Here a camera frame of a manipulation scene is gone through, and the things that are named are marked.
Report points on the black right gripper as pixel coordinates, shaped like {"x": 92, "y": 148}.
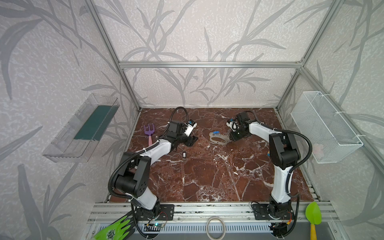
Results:
{"x": 231, "y": 130}

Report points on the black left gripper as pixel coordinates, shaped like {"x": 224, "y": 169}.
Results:
{"x": 188, "y": 139}

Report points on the steel perforated key holder plate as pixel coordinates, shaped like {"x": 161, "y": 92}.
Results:
{"x": 219, "y": 139}

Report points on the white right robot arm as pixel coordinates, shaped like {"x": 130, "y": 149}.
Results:
{"x": 284, "y": 154}

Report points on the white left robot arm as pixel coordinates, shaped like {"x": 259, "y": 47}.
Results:
{"x": 131, "y": 178}

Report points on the purple pink garden fork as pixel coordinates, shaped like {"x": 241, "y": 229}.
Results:
{"x": 149, "y": 131}

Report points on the green yellow toy shovel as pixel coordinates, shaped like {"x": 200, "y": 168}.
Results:
{"x": 314, "y": 216}

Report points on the green black work glove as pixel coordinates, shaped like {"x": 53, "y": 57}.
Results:
{"x": 121, "y": 229}

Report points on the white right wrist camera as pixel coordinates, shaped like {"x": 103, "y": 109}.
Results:
{"x": 233, "y": 125}

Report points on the white wire mesh basket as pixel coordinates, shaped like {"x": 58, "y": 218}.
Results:
{"x": 332, "y": 138}

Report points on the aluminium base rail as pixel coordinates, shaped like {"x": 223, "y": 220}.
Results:
{"x": 188, "y": 221}

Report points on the clear plastic wall shelf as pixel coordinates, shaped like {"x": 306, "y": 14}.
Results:
{"x": 79, "y": 138}

